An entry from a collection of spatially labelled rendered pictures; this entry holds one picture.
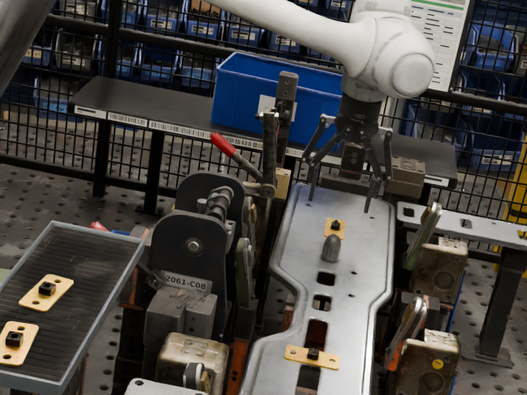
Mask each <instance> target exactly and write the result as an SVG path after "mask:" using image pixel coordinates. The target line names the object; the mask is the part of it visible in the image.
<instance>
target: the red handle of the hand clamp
mask: <svg viewBox="0 0 527 395"><path fill-rule="evenodd" d="M210 138H211V139H210V140H209V141H211V142H212V143H213V144H214V145H215V146H216V147H217V148H219V149H220V150H221V151H222V152H223V153H224V154H226V155H227V156H228V157H229V158H232V159H233V160H234V161H235V162H236V163H237V164H238V165H240V166H241V167H242V168H243V169H244V170H245V171H247V173H248V174H250V175H251V177H253V178H254V179H255V180H256V181H257V182H258V183H259V184H260V185H261V186H262V185H263V174H261V173H260V172H259V171H258V170H257V169H256V168H255V167H253V166H252V165H251V164H250V163H249V162H248V161H247V160H245V159H244V158H243V157H242V156H241V155H240V154H239V153H238V152H237V151H236V150H237V149H236V148H234V147H233V146H232V145H231V144H230V143H229V142H228V141H226V140H225V139H224V138H223V137H222V136H221V135H220V134H219V133H218V132H216V133H214V132H213V133H212V134H211V135H210Z"/></svg>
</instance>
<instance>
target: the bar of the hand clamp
mask: <svg viewBox="0 0 527 395"><path fill-rule="evenodd" d="M290 118H291V114H290V112H289V111H285V112H284V113H283V115H279V113H277V108H276V107H265V109H264V111H263V112H260V114H256V115H255V119H260V121H262V122H263V184H265V183H269V184H272V185H273V186H274V187H275V189H276V143H277V122H279V121H283V124H285V126H288V125H290Z"/></svg>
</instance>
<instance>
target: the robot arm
mask: <svg viewBox="0 0 527 395"><path fill-rule="evenodd" d="M202 1H204V2H208V3H209V4H211V5H214V6H216V7H219V8H221V9H223V10H226V11H228V12H229V13H232V14H234V15H236V16H239V17H241V18H243V19H245V20H248V21H250V22H252V23H254V24H257V25H259V26H261V27H264V28H266V29H268V30H269V31H273V32H274V33H276V34H279V35H281V36H283V37H285V38H288V39H290V40H292V41H294V42H297V43H299V44H301V45H304V46H306V47H308V48H310V49H313V50H315V51H317V52H320V53H322V54H325V55H327V56H330V57H332V58H333V59H335V60H338V61H340V62H341V63H342V64H343V65H344V69H343V76H342V80H341V83H340V88H341V90H342V91H343V94H342V98H341V101H340V109H339V112H338V114H337V115H336V117H331V116H327V114H325V113H323V114H321V117H320V121H319V126H318V127H317V129H316V131H315V132H314V135H313V136H312V137H311V140H310V142H309V143H308V145H307V147H306V148H305V150H304V152H303V153H302V157H301V161H302V162H305V163H307V164H308V165H309V169H308V173H307V181H308V182H312V184H311V190H310V194H309V198H308V201H312V198H313V195H314V189H315V184H316V180H317V177H318V170H319V166H320V163H319V162H320V161H321V160H322V159H323V158H324V157H325V156H326V155H327V154H328V153H329V152H330V151H331V150H332V149H333V148H334V147H335V146H336V145H337V144H338V143H339V142H340V141H341V140H344V142H347V143H355V144H357V145H361V144H363V146H364V148H365V151H366V153H367V155H368V158H369V162H370V165H371V166H372V169H373V173H374V175H372V178H371V182H370V185H369V191H368V194H367V198H366V202H365V209H364V213H368V211H369V206H370V202H371V198H372V195H373V196H377V195H378V194H379V191H380V185H381V183H382V181H384V180H392V177H393V171H392V160H391V137H392V132H393V129H392V128H391V127H387V128H384V127H380V126H379V124H378V120H379V116H380V110H381V107H382V103H383V100H385V99H386V98H387V96H390V97H394V98H397V99H410V98H413V97H416V96H418V95H420V94H421V93H423V92H424V91H425V90H426V89H427V88H428V87H429V84H430V83H431V80H432V78H433V75H434V72H435V71H436V61H435V56H434V52H433V49H432V48H431V45H430V44H429V42H428V40H427V39H426V38H425V37H424V36H423V35H422V34H421V33H420V32H419V31H418V30H417V29H416V28H415V27H414V26H413V21H412V20H411V14H412V4H411V0H356V2H355V4H354V8H353V10H352V14H351V18H350V23H349V24H347V23H342V22H339V21H335V20H331V19H328V18H325V17H323V16H319V15H317V14H315V13H312V12H310V11H308V10H306V9H303V8H301V7H299V6H298V5H295V4H293V3H291V2H288V1H286V0H202ZM55 2H56V0H0V98H1V97H2V94H3V93H4V91H5V89H6V87H7V86H8V84H9V82H10V81H11V79H12V77H13V75H14V74H15V72H16V70H17V68H18V67H19V65H20V63H21V61H22V59H23V58H24V56H25V54H26V53H27V51H28V49H29V48H30V46H31V43H32V42H33V41H34V39H35V37H36V35H37V33H38V32H39V30H40V28H41V26H42V25H43V23H44V21H45V19H46V17H47V16H48V15H49V12H50V10H51V9H52V7H53V5H54V4H55ZM332 123H334V125H335V126H336V130H337V132H336V133H335V134H334V136H333V137H332V138H331V139H330V140H329V141H328V142H327V143H326V144H325V145H324V146H323V147H322V148H321V149H320V150H319V151H318V152H317V153H316V154H315V155H314V156H313V157H312V156H310V155H311V153H312V151H313V149H314V148H315V146H316V144H317V142H318V141H319V139H320V138H321V136H322V133H323V132H324V130H325V128H328V127H329V126H330V125H331V124H332ZM377 133H379V134H380V138H381V139H382V140H383V151H384V160H385V171H386V172H382V171H381V168H380V164H379V162H378V159H377V157H376V153H375V151H374V148H373V144H372V140H371V138H372V137H373V136H375V135H376V134H377Z"/></svg>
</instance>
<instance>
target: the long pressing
mask: <svg viewBox="0 0 527 395"><path fill-rule="evenodd" d="M310 190H311V185H307V184H304V183H295V184H293V185H292V187H291V190H290V193H289V197H288V201H287V203H286V206H285V211H284V213H283V217H282V221H281V224H280V227H279V230H278V234H277V237H276V240H275V243H274V247H273V250H272V253H271V257H270V261H269V264H268V273H269V274H270V275H271V276H272V277H273V278H274V279H276V280H277V281H278V282H280V283H281V284H283V285H284V286H285V287H286V288H287V289H288V290H290V291H291V292H292V293H293V294H294V295H295V297H296V301H295V305H294V309H293V315H292V319H291V323H290V326H289V328H288V329H287V330H286V331H284V332H281V333H278V334H275V335H270V336H267V337H263V338H261V339H258V340H256V341H255V342H254V343H253V344H252V346H251V350H250V352H249V357H248V360H247V363H246V366H245V371H244V374H243V377H242V382H241V385H240V388H239V391H238V395H295V394H296V387H297V382H298V378H299V373H300V367H301V366H304V365H306V366H310V367H314V368H318V369H319V370H320V375H319V380H318V390H317V395H371V393H372V381H373V359H374V347H375V336H376V314H377V312H378V311H379V310H380V309H381V308H382V307H383V306H384V305H385V304H386V303H388V302H389V301H390V300H391V298H392V295H393V285H394V247H395V227H396V208H395V207H394V206H393V205H392V204H391V203H389V202H387V201H384V200H381V199H377V198H373V197H372V198H371V202H370V206H369V211H368V213H364V209H365V202H366V198H367V197H366V196H361V195H357V194H350V193H346V192H342V191H338V190H330V189H326V188H322V187H315V189H314V195H313V198H312V201H308V198H309V194H310ZM307 205H311V206H307ZM370 217H373V218H374V219H370ZM327 218H332V219H339V220H343V221H345V222H346V224H345V231H344V237H343V240H341V249H340V255H339V259H338V262H336V263H329V262H326V261H325V260H323V259H322V258H321V256H322V249H323V245H324V242H325V239H326V237H325V236H324V233H325V225H326V220H327ZM321 272H323V273H327V274H332V275H334V276H335V281H334V285H333V286H328V285H324V284H319V283H318V282H317V279H318V273H321ZM352 272H354V273H356V274H352ZM315 295H323V296H326V297H329V298H330V299H331V306H330V311H321V310H316V309H314V308H313V307H312V304H313V300H314V296H315ZM349 295H353V296H354V297H350V296H349ZM311 320H316V321H322V322H325V323H326V324H327V331H326V336H325V345H324V350H323V352H325V353H331V354H335V355H339V356H340V368H339V370H332V369H328V368H321V367H318V366H314V365H309V364H303V363H299V362H295V361H288V360H286V359H285V358H284V356H285V350H286V347H287V346H288V345H291V346H298V347H302V348H304V346H305V341H306V337H307V330H308V325H309V321H311Z"/></svg>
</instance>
